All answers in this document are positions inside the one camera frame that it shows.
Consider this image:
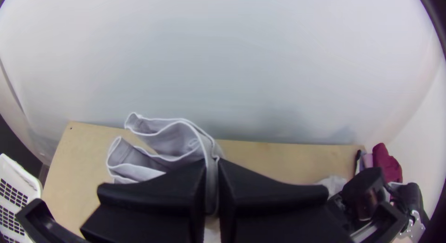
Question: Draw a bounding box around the pile of folded clothes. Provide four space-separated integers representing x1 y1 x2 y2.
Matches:
355 142 403 184

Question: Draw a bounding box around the white laundry basket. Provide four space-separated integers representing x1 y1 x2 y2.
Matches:
0 153 42 243

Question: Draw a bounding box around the grey t-shirt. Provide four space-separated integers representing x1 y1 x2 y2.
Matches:
106 112 348 243

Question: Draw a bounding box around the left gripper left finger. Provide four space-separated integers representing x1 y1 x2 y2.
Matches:
80 159 207 243

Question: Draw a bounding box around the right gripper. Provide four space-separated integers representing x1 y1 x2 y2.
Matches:
338 167 387 219

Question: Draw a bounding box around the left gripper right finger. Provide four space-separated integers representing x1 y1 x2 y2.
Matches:
217 158 353 243

